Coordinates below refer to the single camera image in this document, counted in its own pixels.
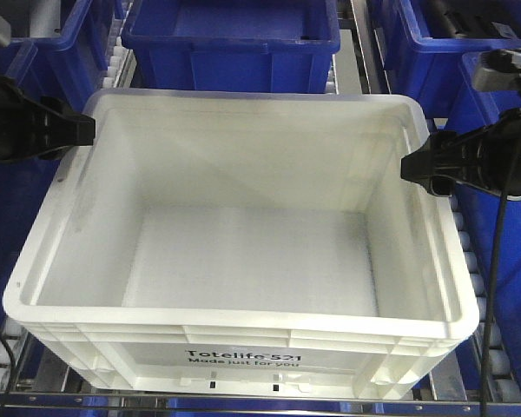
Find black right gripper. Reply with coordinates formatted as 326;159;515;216
400;108;521;196

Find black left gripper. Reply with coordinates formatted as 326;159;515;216
0;76;96;162

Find white plastic tote bin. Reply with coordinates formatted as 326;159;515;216
3;89;479;400

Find blue bin far left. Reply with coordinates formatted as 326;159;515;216
0;0;126;111

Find blue bin left shelf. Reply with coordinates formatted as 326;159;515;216
0;41;83;370

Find blue bin shelf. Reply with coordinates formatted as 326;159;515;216
445;52;521;389
0;41;83;370

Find blue bin far right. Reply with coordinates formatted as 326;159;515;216
380;1;521;118

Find blue bin behind tote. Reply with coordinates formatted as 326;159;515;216
122;1;340;94

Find blue bin right shelf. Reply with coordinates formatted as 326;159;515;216
445;52;521;389

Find metal shelf front bar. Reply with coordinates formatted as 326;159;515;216
0;392;521;416

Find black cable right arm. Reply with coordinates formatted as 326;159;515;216
478;129;521;417

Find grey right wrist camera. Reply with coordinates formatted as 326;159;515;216
472;48;521;92

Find right roller track rail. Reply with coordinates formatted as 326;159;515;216
425;116;521;403

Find roller track rail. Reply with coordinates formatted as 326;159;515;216
0;317;28;391
425;116;521;403

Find left roller track rail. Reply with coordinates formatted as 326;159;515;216
0;317;28;391

